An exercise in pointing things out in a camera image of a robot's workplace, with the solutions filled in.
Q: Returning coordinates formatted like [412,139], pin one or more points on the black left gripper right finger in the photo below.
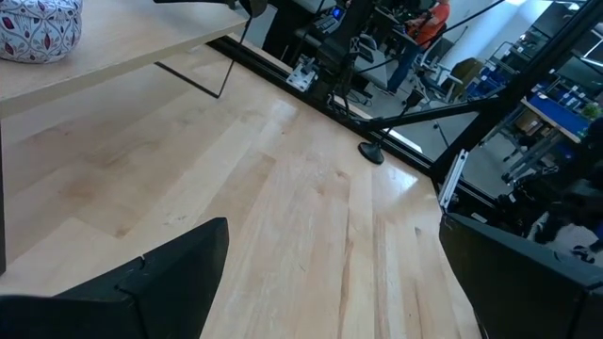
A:
[527,292]

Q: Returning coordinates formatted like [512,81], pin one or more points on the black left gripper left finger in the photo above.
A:
[141,301]

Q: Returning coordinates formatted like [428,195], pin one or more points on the tall black candlestick holder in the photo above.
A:
[372,153]

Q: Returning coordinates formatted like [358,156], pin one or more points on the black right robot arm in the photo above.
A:
[339,42]

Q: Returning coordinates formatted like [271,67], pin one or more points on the white leaf-patterned candle tin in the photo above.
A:
[37,33]

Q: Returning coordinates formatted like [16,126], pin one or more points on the black floor equipment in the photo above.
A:
[579,198]

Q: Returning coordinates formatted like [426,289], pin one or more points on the blue table top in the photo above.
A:
[556,113]

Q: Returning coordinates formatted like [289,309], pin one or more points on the small green plant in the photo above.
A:
[591,111]

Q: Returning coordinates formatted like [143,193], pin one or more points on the grey office chair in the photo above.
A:
[440,70]

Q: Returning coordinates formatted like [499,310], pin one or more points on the wooden shelf with black legs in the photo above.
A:
[132,42]

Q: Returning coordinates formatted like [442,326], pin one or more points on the person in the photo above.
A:
[426,28]

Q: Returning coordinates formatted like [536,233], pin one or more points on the black backlit keyboard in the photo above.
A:
[326,23]

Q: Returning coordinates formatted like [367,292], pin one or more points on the silver frame corner bracket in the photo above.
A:
[452,179]

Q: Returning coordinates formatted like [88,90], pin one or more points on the black aluminium table frame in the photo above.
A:
[516,89]

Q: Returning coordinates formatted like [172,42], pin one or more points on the silver metal bracket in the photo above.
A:
[301,75]

